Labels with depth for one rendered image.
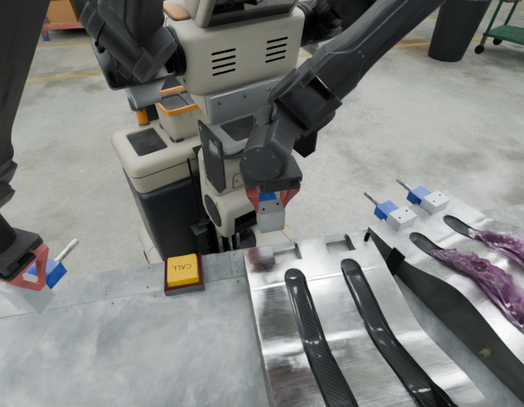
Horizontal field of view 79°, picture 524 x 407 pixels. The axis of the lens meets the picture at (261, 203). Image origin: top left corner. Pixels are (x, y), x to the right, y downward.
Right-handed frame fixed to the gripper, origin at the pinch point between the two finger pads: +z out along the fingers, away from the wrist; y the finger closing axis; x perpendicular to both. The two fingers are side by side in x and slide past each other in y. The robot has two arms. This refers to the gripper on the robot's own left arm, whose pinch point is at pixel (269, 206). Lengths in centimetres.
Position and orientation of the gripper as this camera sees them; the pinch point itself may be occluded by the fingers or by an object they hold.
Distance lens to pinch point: 61.8
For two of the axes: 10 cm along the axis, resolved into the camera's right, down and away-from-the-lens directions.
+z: 0.0, 7.2, 6.9
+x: -2.3, -6.7, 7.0
